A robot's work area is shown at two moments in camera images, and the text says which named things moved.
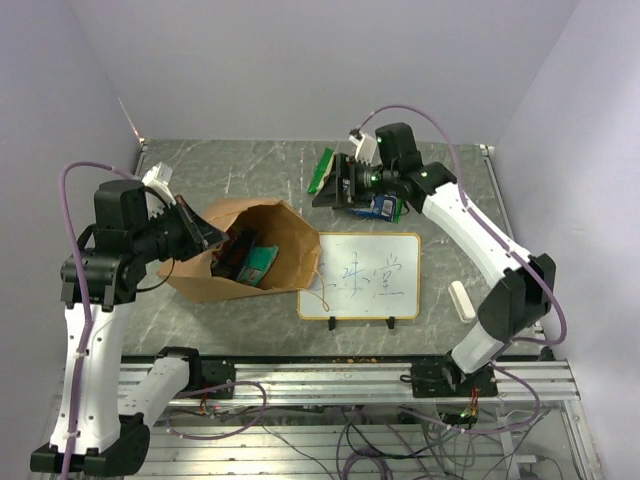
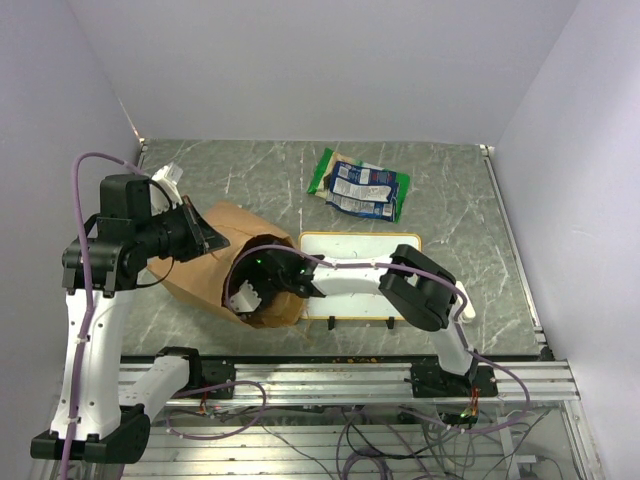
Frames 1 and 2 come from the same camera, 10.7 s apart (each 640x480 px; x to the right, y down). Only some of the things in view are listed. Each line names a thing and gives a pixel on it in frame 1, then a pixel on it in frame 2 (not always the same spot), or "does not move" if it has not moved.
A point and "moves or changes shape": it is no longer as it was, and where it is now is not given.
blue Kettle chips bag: (229, 260) moves or changes shape
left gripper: (199, 233) does not move
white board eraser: (462, 301) does not move
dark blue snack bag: (383, 207) does not move
